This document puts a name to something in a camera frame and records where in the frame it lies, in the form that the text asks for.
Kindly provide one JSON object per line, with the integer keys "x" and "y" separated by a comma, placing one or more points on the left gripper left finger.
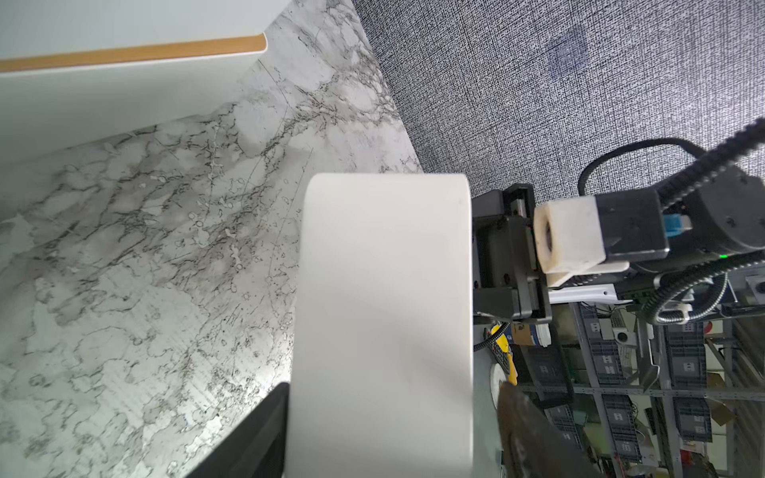
{"x": 257, "y": 447}

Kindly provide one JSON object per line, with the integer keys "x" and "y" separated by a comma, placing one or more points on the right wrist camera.
{"x": 603, "y": 234}

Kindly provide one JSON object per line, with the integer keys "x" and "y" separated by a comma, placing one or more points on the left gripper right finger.
{"x": 531, "y": 445}

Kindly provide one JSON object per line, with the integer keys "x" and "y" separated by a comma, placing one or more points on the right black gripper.
{"x": 508, "y": 283}

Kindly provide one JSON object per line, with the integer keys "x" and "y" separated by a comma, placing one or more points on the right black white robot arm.
{"x": 673, "y": 262}

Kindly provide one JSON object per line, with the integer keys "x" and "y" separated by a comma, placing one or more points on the yellow lid tissue box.
{"x": 42, "y": 28}

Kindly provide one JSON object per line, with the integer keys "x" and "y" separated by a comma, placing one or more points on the bamboo lid tissue box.
{"x": 53, "y": 102}
{"x": 382, "y": 369}

